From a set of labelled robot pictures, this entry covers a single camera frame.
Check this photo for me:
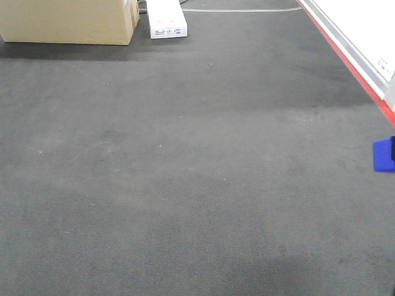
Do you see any long white carton box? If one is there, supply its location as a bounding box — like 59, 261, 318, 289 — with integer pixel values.
146, 0, 188, 39

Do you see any large open cardboard box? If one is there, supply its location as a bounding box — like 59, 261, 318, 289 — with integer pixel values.
1, 0, 139, 45

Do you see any white whiteboard panel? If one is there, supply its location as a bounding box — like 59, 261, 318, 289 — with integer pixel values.
300, 1, 394, 111

